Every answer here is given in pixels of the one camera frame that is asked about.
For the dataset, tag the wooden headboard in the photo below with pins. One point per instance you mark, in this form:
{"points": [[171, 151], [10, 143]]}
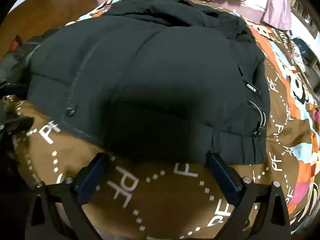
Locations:
{"points": [[50, 10]]}

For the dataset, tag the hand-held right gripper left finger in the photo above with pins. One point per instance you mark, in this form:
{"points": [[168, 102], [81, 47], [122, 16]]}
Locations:
{"points": [[92, 178]]}

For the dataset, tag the pile of dark clothes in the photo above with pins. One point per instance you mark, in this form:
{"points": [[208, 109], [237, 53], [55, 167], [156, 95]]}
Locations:
{"points": [[15, 63]]}

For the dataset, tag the floral cloth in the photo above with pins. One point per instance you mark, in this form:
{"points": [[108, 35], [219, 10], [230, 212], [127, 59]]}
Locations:
{"points": [[299, 62]]}

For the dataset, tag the brown printed blanket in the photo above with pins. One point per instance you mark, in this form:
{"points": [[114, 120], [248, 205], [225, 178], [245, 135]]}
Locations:
{"points": [[155, 200]]}

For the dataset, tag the blue cap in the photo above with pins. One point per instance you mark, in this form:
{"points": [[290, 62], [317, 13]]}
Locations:
{"points": [[300, 45]]}

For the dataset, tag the wooden shelf unit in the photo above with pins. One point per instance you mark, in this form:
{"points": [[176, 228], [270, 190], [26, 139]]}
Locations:
{"points": [[314, 66]]}

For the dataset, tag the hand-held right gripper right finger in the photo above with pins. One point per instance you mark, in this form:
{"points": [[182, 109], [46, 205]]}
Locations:
{"points": [[225, 180]]}

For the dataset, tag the red cloth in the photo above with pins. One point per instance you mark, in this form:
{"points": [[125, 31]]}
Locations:
{"points": [[16, 43]]}

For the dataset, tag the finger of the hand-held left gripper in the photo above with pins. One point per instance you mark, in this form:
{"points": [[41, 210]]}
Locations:
{"points": [[12, 88], [17, 124]]}

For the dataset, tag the black padded jacket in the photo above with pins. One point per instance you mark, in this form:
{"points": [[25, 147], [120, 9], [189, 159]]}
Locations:
{"points": [[150, 80]]}

